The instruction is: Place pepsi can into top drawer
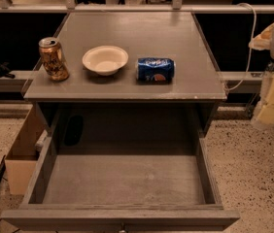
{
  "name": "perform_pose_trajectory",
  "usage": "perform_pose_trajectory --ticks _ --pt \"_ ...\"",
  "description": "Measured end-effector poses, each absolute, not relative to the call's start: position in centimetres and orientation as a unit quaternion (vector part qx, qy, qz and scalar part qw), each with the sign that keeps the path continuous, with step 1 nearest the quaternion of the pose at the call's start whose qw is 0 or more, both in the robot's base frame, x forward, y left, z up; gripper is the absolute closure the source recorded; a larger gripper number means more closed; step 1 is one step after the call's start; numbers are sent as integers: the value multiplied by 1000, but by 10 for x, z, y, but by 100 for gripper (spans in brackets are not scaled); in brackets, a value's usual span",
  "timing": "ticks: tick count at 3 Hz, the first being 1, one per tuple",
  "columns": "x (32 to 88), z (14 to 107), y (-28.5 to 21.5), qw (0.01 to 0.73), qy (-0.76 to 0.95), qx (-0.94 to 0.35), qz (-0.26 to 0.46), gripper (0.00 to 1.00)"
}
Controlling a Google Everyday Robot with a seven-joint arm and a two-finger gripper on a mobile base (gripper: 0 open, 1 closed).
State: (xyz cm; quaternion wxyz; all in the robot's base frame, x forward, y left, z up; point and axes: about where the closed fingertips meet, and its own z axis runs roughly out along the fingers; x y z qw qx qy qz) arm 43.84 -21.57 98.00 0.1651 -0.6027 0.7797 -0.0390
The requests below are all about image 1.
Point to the blue pepsi can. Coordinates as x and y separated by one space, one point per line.
155 69

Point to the gold beverage can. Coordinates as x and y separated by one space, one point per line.
53 59

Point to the grey open top drawer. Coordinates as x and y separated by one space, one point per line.
151 189

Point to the white paper bowl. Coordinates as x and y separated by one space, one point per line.
105 60

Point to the grey cabinet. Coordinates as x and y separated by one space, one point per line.
119 110

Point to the cardboard box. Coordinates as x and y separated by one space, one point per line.
22 157

